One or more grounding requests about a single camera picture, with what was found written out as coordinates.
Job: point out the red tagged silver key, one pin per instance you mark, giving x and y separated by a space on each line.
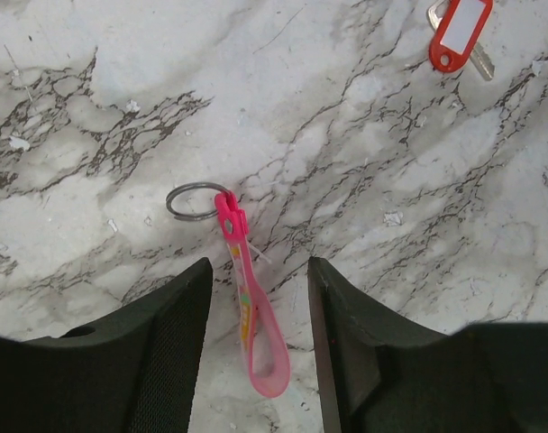
457 28

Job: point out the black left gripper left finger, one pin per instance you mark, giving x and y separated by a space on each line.
133 370

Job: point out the pink strap keyring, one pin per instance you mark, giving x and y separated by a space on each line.
264 350

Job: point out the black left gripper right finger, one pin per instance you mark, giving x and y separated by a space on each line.
380 372

